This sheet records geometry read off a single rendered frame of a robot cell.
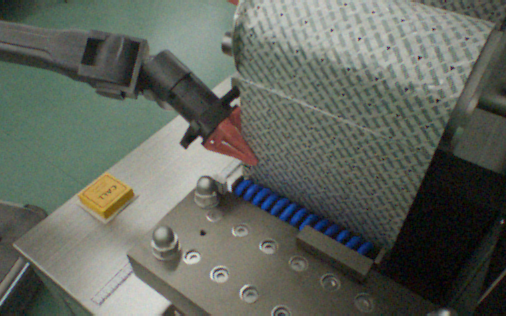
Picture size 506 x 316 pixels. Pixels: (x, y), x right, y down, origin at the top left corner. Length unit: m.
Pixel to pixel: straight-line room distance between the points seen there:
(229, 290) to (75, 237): 0.34
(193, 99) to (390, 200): 0.28
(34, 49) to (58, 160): 1.70
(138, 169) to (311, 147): 0.43
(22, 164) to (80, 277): 1.69
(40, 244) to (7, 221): 1.01
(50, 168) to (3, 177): 0.22
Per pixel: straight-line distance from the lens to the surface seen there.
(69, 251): 0.76
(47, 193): 2.17
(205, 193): 0.56
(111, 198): 0.77
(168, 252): 0.53
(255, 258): 0.53
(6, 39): 0.66
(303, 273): 0.53
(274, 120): 0.51
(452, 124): 0.42
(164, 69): 0.58
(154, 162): 0.84
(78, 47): 0.62
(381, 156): 0.46
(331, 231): 0.55
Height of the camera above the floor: 1.49
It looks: 45 degrees down
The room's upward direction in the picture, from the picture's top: straight up
